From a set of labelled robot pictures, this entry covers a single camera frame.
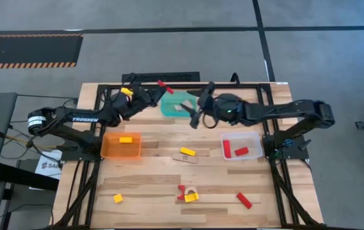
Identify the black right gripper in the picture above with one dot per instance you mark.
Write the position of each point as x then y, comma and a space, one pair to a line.
229, 108

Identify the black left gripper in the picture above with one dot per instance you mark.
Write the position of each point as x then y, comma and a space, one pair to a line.
133, 100

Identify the red rectangular wooden block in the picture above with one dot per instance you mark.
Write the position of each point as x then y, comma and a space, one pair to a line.
244, 200
165, 87

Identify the long red wooden block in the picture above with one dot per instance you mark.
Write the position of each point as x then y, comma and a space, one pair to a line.
226, 149

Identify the small yellow wooden block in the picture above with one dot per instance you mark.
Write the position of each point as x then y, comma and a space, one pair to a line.
126, 139

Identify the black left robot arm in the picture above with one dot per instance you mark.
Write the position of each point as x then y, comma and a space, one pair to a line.
85, 119

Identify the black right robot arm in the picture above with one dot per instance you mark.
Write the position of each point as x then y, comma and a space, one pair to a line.
284, 110

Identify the teal translucent plastic bin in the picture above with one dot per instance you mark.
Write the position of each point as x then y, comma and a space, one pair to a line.
170, 103

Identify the black floor plate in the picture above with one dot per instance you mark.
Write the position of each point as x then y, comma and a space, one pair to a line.
169, 77

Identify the small grey block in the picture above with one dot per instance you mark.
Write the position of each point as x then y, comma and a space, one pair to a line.
178, 107

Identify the yellow rectangular wooden block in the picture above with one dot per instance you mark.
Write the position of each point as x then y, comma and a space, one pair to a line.
187, 151

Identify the clear plastic bin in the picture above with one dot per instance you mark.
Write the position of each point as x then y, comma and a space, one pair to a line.
249, 140

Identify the short red wooden block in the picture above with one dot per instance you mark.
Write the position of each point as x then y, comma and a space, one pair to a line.
241, 151

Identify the orange translucent plastic bin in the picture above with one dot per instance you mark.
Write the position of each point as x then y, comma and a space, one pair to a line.
121, 150

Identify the natural wood arch block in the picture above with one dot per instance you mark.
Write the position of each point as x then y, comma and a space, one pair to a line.
192, 189

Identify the red wooden arch block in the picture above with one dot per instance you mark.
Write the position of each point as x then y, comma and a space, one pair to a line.
180, 188

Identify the yellow wooden arch block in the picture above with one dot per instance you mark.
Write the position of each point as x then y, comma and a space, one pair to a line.
191, 198

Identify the yellow wooden cube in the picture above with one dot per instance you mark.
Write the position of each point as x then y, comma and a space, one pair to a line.
118, 198

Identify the white printed paper sheet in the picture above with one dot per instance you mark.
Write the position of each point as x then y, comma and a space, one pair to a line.
49, 164

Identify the black hazard-striped floor mat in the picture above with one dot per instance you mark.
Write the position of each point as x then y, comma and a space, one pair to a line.
25, 49

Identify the black aluminium table frame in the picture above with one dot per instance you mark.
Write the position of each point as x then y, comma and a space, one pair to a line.
249, 86

